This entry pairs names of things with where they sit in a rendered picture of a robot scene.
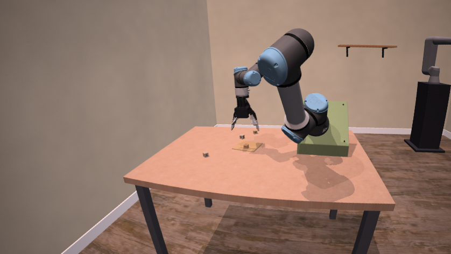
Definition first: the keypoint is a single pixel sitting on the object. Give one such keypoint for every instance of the tan flat mat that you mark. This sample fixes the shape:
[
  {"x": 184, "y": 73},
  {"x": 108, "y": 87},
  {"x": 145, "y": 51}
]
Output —
[{"x": 253, "y": 146}]

